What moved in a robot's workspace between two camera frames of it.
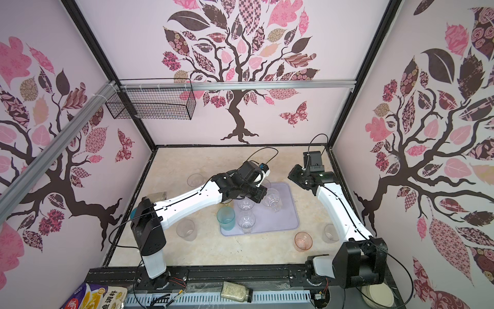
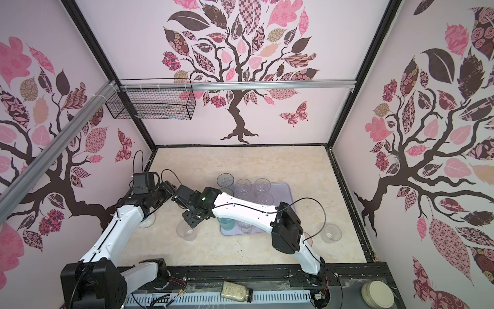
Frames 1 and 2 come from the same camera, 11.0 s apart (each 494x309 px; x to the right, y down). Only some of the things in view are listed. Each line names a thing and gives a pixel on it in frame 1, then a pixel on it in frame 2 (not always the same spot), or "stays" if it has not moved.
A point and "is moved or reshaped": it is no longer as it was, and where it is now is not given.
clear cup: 330,234 stays
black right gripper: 294,172 → 187,216
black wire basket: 155,98 stays
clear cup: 186,229 stays
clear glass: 246,221 stays
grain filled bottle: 236,292 stays
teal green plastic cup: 226,216 stays
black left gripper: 261,190 → 169,189
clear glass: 195,179 is moved or reshaped
